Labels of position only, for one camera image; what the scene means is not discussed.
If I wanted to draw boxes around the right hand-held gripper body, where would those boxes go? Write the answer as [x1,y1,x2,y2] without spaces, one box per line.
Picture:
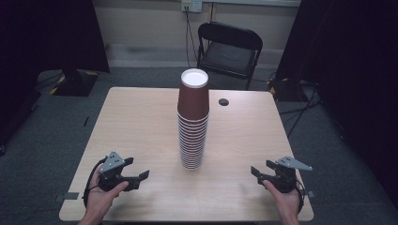
[266,156,314,194]

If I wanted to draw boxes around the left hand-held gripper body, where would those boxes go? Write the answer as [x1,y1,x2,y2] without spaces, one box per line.
[98,151,141,192]

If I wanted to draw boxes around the stack of brown paper cups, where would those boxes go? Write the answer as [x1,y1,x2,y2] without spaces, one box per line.
[176,110,210,171]

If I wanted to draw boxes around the person's right hand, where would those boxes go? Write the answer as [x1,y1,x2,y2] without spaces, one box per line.
[262,179,303,220]

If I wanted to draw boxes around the person's left hand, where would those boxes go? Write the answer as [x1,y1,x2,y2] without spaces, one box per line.
[85,165,130,218]

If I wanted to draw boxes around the black stand base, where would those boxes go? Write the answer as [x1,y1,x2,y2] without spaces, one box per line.
[268,77,321,103]
[49,68,100,98]

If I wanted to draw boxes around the black folding chair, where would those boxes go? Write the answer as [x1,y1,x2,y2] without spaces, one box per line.
[196,21,264,91]

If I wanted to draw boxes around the dark curtain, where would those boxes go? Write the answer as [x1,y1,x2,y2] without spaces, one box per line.
[274,0,398,207]
[0,0,111,148]

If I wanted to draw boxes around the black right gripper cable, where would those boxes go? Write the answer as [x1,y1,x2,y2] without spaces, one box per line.
[294,178,306,215]

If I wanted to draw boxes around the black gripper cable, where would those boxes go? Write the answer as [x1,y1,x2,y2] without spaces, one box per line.
[82,157,108,209]
[294,178,306,215]

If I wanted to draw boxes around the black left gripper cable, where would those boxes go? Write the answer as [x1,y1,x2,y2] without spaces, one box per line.
[82,157,108,209]

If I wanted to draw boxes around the black floor cables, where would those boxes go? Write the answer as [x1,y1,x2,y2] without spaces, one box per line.
[277,80,324,139]

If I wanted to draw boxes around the black wall socket cable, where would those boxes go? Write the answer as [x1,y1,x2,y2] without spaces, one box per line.
[184,8,200,75]

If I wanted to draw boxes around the white wall cable trunking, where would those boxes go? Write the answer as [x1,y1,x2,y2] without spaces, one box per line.
[201,0,302,8]

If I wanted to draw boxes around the white wall socket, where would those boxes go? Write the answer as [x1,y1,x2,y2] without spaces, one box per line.
[181,0,204,14]

